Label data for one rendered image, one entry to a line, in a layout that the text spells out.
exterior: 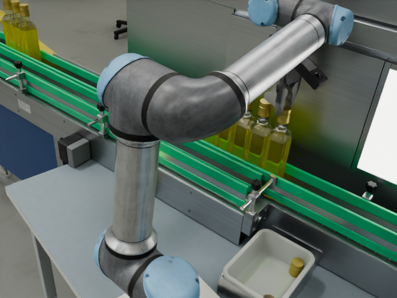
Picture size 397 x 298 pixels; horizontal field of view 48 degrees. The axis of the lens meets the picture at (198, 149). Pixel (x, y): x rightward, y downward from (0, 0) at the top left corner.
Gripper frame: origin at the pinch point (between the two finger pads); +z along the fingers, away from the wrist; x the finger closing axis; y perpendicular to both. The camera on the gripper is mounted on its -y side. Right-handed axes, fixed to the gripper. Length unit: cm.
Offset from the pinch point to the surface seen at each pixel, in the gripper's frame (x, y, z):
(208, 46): -11.3, 38.3, -4.0
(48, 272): 46, 62, 79
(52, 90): 22, 84, 18
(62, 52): -116, 309, 109
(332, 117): -12.6, -8.5, 3.5
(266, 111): 2.2, 4.5, 1.3
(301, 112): -11.8, 0.9, 5.5
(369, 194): -7.1, -26.2, 17.9
